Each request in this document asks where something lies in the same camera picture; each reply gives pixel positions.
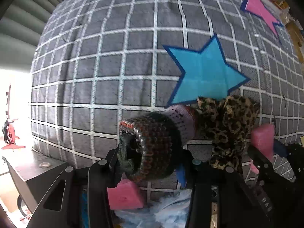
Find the pink sponge block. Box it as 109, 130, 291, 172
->
251, 123, 275, 163
107, 179, 145, 211

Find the light blue fluffy duster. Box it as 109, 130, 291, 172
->
114, 189, 192, 227

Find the dark knitted beanie hat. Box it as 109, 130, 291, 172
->
117, 104, 198, 183

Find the leopard print scarf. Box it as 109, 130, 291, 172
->
196, 95, 260, 174

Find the white open storage box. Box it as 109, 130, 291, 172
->
3, 149, 68, 213

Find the red plastic toy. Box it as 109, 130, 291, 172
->
2, 119, 26, 150

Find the grey checked star cloth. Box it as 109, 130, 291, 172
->
30, 0, 303, 168

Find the grey green curtain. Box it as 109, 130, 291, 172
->
1, 0, 63, 72

